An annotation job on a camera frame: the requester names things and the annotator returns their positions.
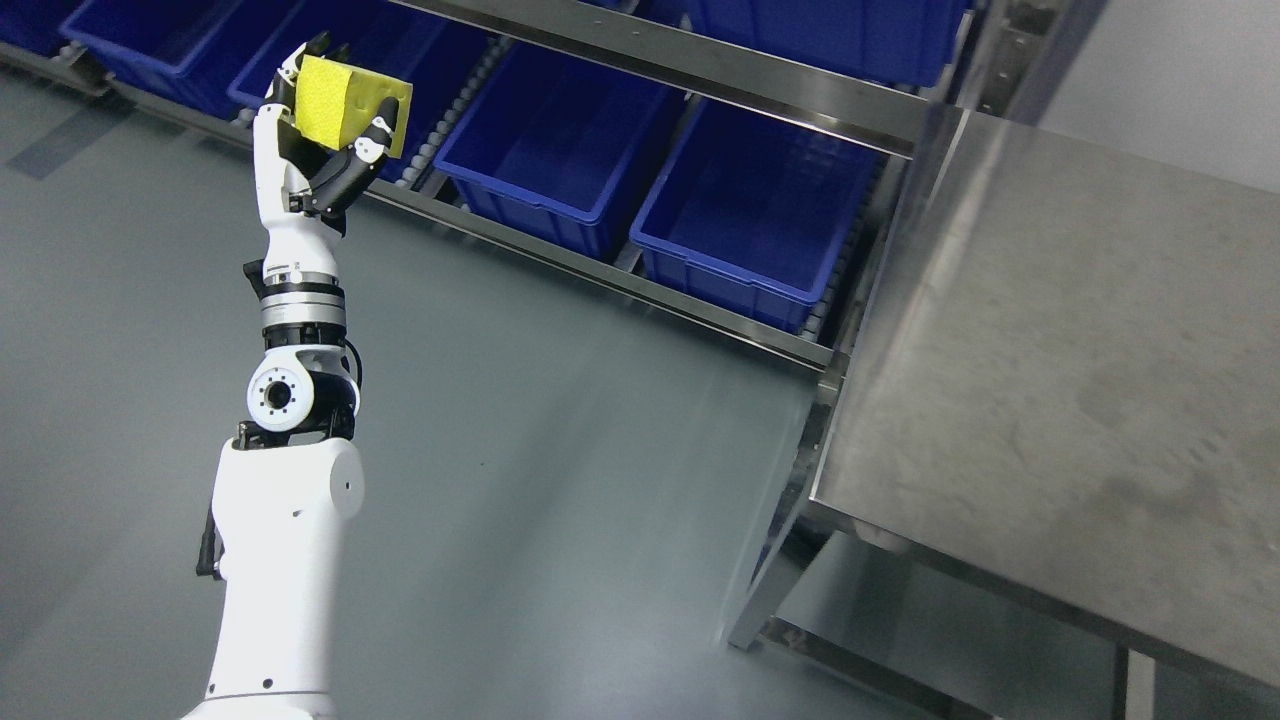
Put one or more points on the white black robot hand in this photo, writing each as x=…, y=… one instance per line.
x=303, y=189

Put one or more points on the yellow foam block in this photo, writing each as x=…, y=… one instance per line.
x=335, y=102

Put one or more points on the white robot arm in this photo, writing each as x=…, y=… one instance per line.
x=288, y=482

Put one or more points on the blue bin lower middle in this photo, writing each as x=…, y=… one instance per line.
x=561, y=148

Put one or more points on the blue bin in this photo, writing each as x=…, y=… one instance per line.
x=186, y=51
x=888, y=42
x=750, y=213
x=434, y=54
x=561, y=148

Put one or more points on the metal shelf rack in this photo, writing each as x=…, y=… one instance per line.
x=1009, y=57

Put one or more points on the blue bin upper left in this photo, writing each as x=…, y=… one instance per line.
x=186, y=51

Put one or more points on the blue bin lower left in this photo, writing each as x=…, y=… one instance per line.
x=434, y=54

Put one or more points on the blue bin lower right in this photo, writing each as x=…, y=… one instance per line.
x=750, y=213

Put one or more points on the blue bin upper right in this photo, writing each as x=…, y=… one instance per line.
x=888, y=42

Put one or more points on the stainless steel table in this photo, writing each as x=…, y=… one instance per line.
x=1062, y=389

